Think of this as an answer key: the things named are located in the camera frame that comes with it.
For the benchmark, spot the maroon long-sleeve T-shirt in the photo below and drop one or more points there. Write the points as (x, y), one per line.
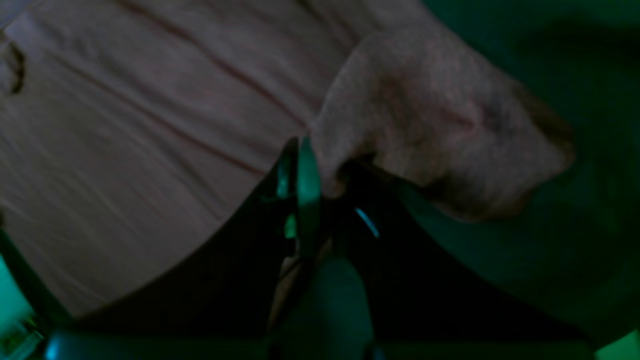
(132, 129)

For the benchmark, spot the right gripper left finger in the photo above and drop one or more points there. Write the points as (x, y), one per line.
(228, 284)

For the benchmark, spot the black table cloth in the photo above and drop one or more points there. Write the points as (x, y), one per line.
(574, 251)

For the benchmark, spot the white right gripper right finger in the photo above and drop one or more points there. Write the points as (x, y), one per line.
(416, 290)

